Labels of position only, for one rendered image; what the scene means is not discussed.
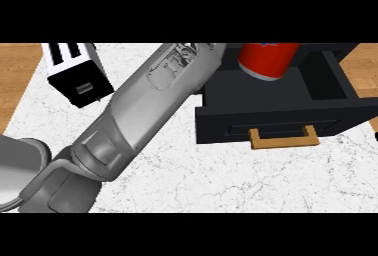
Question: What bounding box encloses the black open drawer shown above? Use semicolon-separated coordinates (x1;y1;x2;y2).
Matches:
199;42;363;111

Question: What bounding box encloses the black drawer front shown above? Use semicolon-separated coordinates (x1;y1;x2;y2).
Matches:
194;97;378;145

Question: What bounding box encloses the red can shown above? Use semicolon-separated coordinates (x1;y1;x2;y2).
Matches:
236;42;301;82

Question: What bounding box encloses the black and white toaster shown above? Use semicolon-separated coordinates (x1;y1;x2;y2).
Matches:
39;42;116;109

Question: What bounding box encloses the wooden drawer handle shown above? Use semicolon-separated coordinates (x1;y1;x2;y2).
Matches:
248;124;321;150

